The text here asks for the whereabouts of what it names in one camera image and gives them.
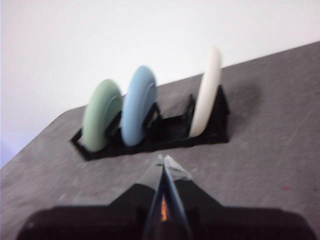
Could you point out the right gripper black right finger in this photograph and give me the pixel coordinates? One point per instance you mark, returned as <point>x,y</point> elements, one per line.
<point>195,197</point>

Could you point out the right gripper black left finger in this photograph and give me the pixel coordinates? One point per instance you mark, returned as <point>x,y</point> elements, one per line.
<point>135,197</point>

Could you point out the green plate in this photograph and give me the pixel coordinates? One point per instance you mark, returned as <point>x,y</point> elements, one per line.
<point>97,117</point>

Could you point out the black plate rack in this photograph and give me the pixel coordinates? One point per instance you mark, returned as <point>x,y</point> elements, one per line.
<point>175,142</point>

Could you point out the blue plate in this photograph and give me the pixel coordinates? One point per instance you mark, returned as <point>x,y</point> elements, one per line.
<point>137,107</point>

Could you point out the cream white plate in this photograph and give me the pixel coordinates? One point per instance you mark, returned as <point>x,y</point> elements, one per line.
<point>206,95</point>

